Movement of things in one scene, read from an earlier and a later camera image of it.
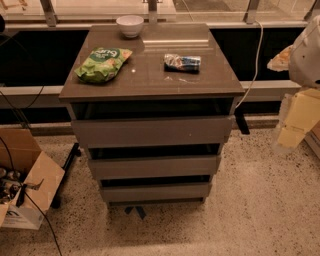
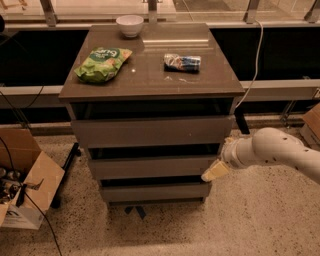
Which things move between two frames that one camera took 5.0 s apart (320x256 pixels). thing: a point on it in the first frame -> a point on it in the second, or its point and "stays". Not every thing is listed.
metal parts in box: x=10 y=183 stays
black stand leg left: x=76 y=151 stays
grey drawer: x=153 y=167 stays
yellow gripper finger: x=281 y=61 -> x=238 y=152
